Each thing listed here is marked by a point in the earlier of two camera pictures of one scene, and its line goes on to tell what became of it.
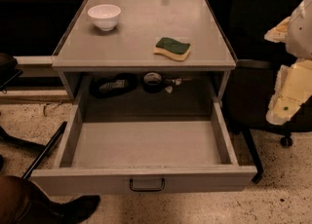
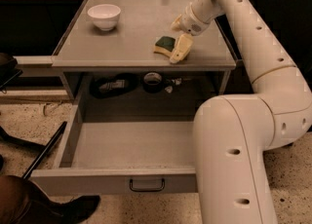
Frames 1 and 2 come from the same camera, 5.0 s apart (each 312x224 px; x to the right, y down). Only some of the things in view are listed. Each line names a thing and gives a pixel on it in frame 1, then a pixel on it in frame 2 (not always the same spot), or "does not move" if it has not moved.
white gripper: [300, 34] -> [191, 23]
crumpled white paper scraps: [177, 82] does not move
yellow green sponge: [172, 48] does not move
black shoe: [72, 211] does not move
